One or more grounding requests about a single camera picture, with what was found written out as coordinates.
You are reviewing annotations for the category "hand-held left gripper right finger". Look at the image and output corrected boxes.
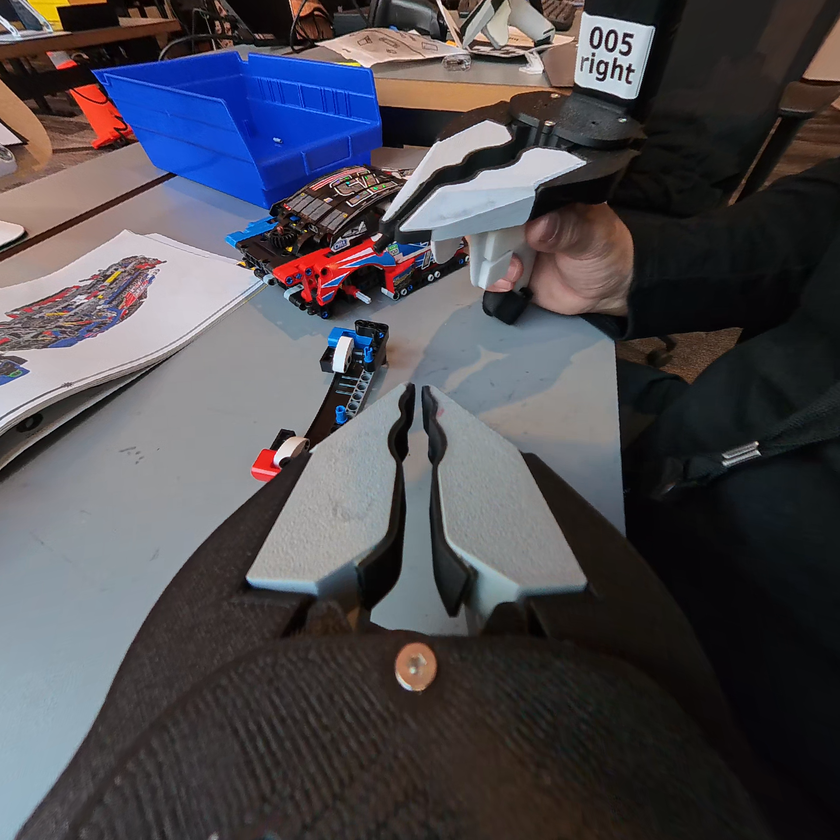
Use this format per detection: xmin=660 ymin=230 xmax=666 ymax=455
xmin=420 ymin=384 xmax=590 ymax=620

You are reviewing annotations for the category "person's black clothing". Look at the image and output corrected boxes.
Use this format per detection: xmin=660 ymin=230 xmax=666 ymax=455
xmin=617 ymin=302 xmax=840 ymax=840

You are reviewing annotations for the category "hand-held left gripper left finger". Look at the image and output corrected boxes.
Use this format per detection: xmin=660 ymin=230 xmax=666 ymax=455
xmin=246 ymin=384 xmax=416 ymax=605

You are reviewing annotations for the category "orange cone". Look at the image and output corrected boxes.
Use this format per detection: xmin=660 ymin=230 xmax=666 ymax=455
xmin=59 ymin=56 xmax=132 ymax=149

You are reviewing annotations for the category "white paper sheet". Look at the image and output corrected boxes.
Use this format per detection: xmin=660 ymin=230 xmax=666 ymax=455
xmin=318 ymin=27 xmax=458 ymax=69

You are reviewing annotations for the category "blue storage bin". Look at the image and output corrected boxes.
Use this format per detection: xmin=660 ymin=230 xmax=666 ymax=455
xmin=95 ymin=50 xmax=384 ymax=208

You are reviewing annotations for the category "open instruction booklet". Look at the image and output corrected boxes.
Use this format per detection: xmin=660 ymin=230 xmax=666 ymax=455
xmin=0 ymin=230 xmax=263 ymax=473

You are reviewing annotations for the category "red black toy race car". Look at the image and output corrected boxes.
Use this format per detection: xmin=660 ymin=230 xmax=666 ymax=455
xmin=226 ymin=164 xmax=469 ymax=320

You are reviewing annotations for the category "grey desk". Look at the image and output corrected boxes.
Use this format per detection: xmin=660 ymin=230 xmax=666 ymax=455
xmin=0 ymin=138 xmax=628 ymax=840

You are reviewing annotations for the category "person's right hand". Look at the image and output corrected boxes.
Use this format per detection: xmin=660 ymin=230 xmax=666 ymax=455
xmin=486 ymin=203 xmax=636 ymax=319

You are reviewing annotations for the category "small toy brick assembly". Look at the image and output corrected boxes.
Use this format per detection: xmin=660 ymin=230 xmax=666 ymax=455
xmin=252 ymin=319 xmax=391 ymax=483

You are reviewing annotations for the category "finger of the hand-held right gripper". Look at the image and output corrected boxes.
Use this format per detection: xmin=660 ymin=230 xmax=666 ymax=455
xmin=378 ymin=120 xmax=514 ymax=240
xmin=373 ymin=147 xmax=588 ymax=250

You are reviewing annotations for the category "wooden workbench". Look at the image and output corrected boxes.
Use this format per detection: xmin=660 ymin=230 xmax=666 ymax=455
xmin=374 ymin=33 xmax=578 ymax=112

